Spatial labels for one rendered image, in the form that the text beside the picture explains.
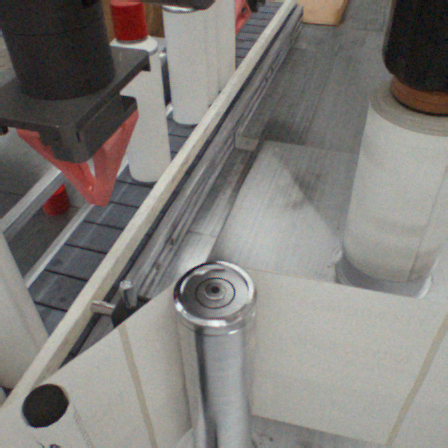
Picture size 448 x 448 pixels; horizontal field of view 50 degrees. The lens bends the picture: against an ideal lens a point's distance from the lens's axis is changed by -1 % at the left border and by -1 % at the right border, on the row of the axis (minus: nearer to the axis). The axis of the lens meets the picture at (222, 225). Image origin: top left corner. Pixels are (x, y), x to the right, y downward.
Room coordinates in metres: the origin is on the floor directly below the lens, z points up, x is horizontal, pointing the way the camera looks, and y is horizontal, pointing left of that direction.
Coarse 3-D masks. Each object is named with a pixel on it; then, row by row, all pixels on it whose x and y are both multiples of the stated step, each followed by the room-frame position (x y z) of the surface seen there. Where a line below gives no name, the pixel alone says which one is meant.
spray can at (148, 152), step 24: (120, 0) 0.49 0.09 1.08; (120, 24) 0.48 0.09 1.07; (144, 24) 0.48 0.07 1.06; (144, 48) 0.47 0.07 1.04; (144, 72) 0.47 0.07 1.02; (144, 96) 0.47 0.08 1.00; (144, 120) 0.47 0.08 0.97; (144, 144) 0.46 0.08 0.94; (168, 144) 0.49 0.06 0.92; (144, 168) 0.46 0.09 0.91
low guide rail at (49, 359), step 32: (288, 0) 1.01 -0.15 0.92; (224, 96) 0.62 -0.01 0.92; (192, 160) 0.49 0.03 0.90; (160, 192) 0.41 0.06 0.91; (128, 224) 0.36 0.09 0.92; (128, 256) 0.33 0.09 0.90; (96, 288) 0.28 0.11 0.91; (64, 320) 0.24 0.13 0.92; (64, 352) 0.22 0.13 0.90; (32, 384) 0.19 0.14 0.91
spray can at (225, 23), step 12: (216, 0) 0.69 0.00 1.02; (228, 0) 0.70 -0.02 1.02; (216, 12) 0.69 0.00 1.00; (228, 12) 0.70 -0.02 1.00; (216, 24) 0.69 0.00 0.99; (228, 24) 0.69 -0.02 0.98; (228, 36) 0.69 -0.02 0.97; (228, 48) 0.69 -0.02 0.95; (228, 60) 0.69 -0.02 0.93; (228, 72) 0.69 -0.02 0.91
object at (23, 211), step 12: (48, 180) 0.37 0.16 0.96; (60, 180) 0.38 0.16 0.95; (36, 192) 0.35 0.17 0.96; (48, 192) 0.36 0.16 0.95; (24, 204) 0.34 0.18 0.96; (36, 204) 0.34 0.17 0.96; (12, 216) 0.32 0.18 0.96; (24, 216) 0.33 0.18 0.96; (0, 228) 0.31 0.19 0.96; (12, 228) 0.31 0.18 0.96
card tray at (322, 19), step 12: (276, 0) 1.27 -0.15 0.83; (300, 0) 1.26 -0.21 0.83; (312, 0) 1.26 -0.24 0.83; (324, 0) 1.26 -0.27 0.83; (336, 0) 1.25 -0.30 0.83; (312, 12) 1.17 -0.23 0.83; (324, 12) 1.17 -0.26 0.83; (336, 12) 1.17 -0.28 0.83; (324, 24) 1.10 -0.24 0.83; (336, 24) 1.09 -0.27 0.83
